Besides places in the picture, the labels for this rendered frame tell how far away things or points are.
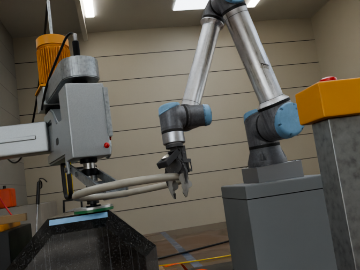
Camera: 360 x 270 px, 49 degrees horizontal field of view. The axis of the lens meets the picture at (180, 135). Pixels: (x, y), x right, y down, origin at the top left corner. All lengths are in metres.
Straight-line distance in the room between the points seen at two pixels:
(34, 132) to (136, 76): 5.09
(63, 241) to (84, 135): 0.57
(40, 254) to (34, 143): 0.99
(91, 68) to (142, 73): 5.59
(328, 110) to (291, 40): 8.02
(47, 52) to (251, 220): 1.95
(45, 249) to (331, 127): 1.63
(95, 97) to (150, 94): 5.52
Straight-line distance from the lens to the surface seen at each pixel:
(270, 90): 1.76
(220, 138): 7.85
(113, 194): 1.87
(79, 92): 2.26
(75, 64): 2.28
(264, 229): 1.74
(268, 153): 1.88
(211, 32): 1.88
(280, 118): 1.71
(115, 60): 7.92
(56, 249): 2.17
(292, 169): 1.88
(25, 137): 2.93
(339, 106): 0.91
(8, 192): 5.80
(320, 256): 1.86
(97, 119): 2.25
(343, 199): 0.92
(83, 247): 2.16
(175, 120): 1.55
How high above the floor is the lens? 0.91
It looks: 7 degrees up
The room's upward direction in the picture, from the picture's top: 8 degrees counter-clockwise
